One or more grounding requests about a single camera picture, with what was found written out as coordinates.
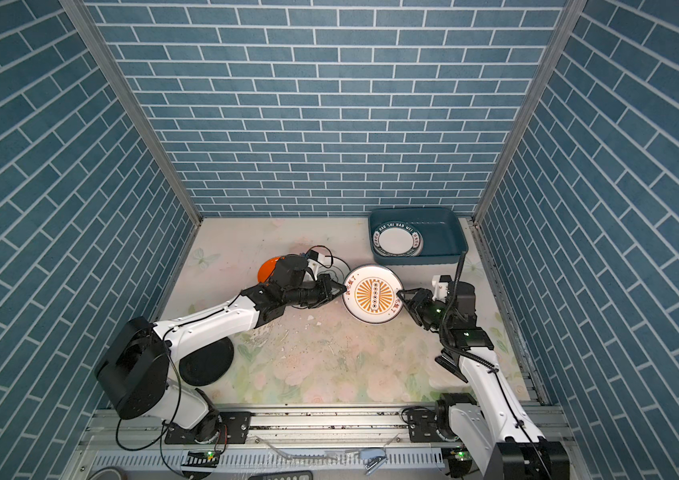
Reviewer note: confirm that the aluminium mounting rail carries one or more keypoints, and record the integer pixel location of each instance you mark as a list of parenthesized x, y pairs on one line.
[(328, 440)]

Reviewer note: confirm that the orange plastic plate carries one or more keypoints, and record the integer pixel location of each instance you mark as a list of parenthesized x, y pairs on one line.
[(267, 269)]

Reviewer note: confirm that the teal plastic bin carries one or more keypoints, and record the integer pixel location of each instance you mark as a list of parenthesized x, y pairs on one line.
[(443, 238)]

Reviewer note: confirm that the black round plate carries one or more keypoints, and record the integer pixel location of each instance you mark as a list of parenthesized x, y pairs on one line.
[(208, 364)]

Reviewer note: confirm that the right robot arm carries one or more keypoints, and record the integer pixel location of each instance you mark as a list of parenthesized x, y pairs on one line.
[(503, 441)]

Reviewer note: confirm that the white plate teal lettered rim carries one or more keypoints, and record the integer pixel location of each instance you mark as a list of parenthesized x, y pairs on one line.
[(397, 239)]

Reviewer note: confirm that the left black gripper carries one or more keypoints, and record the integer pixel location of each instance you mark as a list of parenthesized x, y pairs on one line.
[(325, 284)]

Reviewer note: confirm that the white plate orange sunburst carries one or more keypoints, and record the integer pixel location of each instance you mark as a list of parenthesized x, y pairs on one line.
[(371, 294)]

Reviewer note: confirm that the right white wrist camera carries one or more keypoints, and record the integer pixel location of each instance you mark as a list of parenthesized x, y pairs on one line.
[(441, 287)]

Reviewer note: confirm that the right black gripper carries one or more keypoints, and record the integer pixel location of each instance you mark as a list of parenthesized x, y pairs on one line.
[(417, 304)]

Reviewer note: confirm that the white plate clover emblem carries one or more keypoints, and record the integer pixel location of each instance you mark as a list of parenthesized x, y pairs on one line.
[(337, 268)]

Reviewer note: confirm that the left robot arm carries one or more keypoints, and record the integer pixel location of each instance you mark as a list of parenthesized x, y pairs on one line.
[(160, 368)]

